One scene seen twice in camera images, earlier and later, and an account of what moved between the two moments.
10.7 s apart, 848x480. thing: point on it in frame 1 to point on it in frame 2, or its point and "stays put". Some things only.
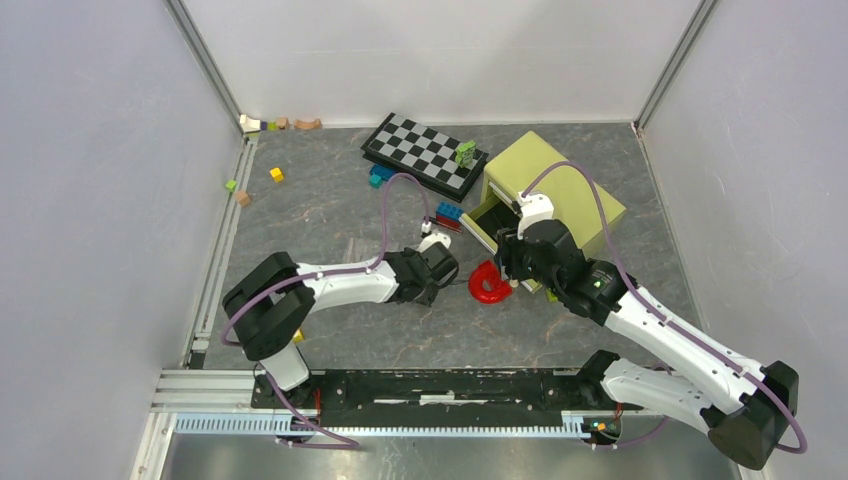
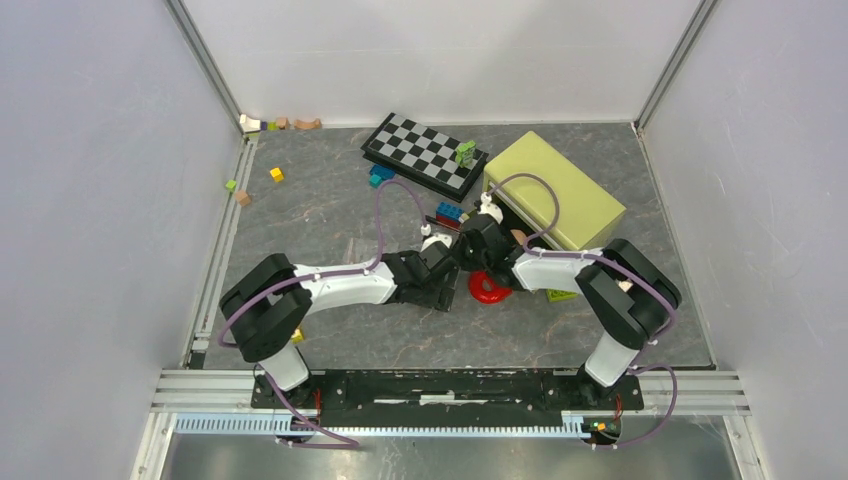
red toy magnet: [485, 283] stays put
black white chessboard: [416, 150] stays put
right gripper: [509, 245] to [468, 264]
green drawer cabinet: [580, 205] stays put
